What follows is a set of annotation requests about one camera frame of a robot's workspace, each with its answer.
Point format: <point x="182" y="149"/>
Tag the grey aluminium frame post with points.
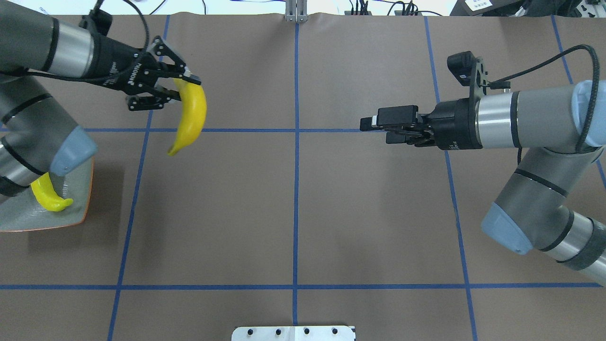
<point x="296" y="11"/>

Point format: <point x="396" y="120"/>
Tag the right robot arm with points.
<point x="562" y="129"/>

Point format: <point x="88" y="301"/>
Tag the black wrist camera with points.
<point x="97" y="21"/>
<point x="470" y="72"/>

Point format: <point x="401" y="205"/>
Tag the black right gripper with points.
<point x="454" y="124"/>

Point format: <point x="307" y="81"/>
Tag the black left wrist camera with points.
<point x="97" y="21"/>

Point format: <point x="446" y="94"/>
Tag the square grey-blue plate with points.
<point x="24" y="213"/>

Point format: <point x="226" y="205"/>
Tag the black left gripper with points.
<point x="115" y="62"/>

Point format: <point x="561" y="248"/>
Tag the white metal base plate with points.
<point x="294" y="333"/>

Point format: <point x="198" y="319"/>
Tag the greenish yellow banana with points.
<point x="43" y="190"/>

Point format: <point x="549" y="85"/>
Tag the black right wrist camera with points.
<point x="470" y="72"/>

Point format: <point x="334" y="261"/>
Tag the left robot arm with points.
<point x="42" y="137"/>

